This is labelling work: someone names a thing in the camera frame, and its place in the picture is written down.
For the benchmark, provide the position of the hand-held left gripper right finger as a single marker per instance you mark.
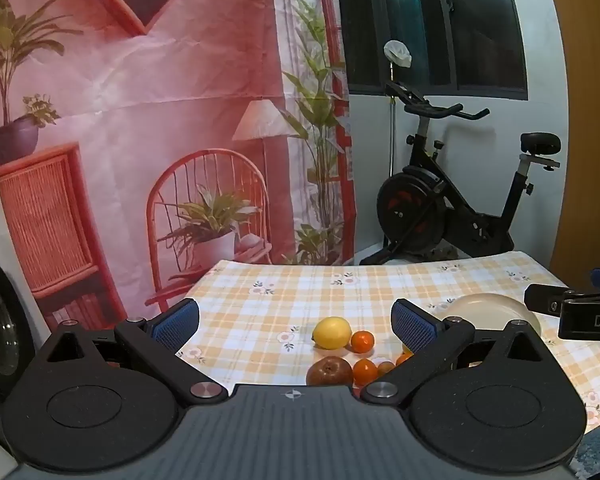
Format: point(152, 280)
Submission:
point(416, 329)

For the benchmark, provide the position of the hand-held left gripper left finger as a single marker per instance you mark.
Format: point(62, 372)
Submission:
point(174, 326)

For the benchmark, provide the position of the small orange tangerine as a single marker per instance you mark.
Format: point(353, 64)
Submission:
point(362, 341)
point(402, 359)
point(365, 371)

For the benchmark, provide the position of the cream round plate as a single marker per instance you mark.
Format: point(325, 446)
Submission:
point(485, 310)

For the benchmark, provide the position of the yellow lemon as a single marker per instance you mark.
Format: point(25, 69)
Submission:
point(332, 332)

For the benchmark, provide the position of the dull red apple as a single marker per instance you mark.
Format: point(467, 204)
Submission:
point(330, 371)

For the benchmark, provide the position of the small brown longan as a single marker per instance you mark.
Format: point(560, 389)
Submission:
point(385, 367)

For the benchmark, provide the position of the checked floral tablecloth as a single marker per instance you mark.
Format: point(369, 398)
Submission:
point(280, 310)

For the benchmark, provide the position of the wooden door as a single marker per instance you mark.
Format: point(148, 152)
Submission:
point(590, 160)

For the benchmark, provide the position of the black exercise bike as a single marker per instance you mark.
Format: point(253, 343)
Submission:
point(415, 205)

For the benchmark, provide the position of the dark round appliance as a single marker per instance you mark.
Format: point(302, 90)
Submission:
point(0, 330)

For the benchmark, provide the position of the metal pole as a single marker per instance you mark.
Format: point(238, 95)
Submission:
point(391, 130)

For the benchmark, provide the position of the white cloth cap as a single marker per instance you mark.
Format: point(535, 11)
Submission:
point(398, 52)

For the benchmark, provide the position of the dark window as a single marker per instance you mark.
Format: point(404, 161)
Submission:
point(430, 25)

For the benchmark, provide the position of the printed wall tapestry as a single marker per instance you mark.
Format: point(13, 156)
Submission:
point(155, 85)

